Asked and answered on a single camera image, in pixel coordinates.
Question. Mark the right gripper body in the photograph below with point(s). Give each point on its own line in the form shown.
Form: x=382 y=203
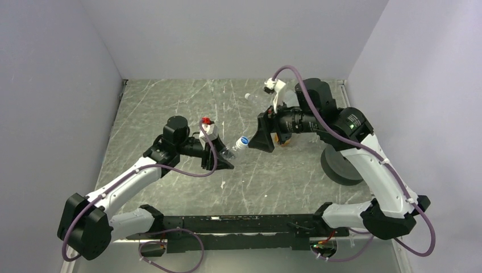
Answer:
x=288 y=121

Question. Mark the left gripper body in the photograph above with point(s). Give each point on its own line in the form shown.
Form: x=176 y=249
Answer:
x=207 y=155

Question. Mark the orange juice bottle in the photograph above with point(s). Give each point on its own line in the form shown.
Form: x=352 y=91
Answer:
x=282 y=141

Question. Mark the clear crushed plastic bottle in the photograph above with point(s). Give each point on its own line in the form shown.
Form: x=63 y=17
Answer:
x=232 y=152

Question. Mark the short clear plastic bottle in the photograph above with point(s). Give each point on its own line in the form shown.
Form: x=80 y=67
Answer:
x=259 y=102

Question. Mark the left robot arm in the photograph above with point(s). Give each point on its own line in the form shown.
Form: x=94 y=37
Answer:
x=90 y=223

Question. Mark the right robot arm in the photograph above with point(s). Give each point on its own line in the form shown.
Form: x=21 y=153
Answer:
x=392 y=211

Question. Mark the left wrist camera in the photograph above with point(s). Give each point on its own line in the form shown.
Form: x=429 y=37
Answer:
x=209 y=133

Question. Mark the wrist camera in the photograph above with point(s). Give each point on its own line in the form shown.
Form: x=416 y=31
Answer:
x=209 y=133
x=277 y=89

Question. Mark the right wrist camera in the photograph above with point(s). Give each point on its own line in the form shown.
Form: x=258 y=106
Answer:
x=277 y=89

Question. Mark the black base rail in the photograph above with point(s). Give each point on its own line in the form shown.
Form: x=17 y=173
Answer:
x=240 y=232

